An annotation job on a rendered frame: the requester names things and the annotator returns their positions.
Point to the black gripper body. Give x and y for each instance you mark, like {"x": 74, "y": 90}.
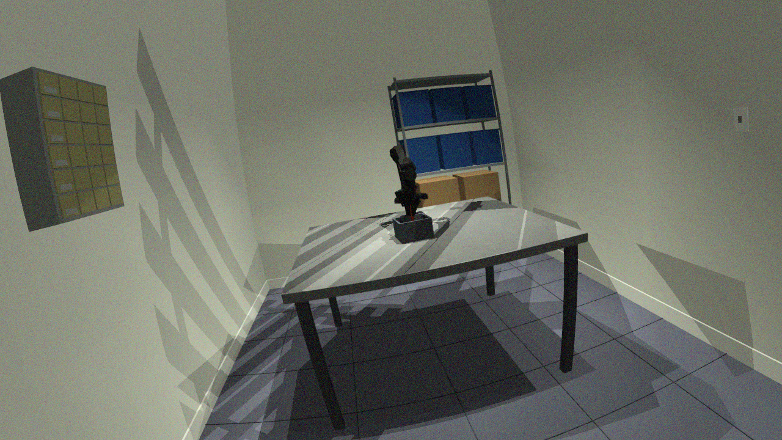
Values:
{"x": 413, "y": 196}

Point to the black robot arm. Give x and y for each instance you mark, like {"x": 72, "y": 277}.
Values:
{"x": 406, "y": 169}

